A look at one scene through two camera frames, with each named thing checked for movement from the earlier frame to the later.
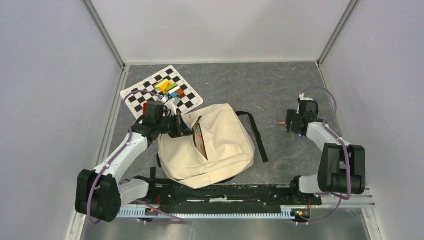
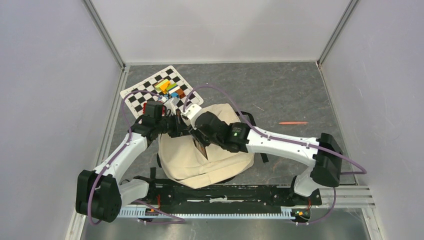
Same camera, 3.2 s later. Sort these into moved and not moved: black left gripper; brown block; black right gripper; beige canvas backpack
Moved: black right gripper
Not moved: beige canvas backpack; brown block; black left gripper
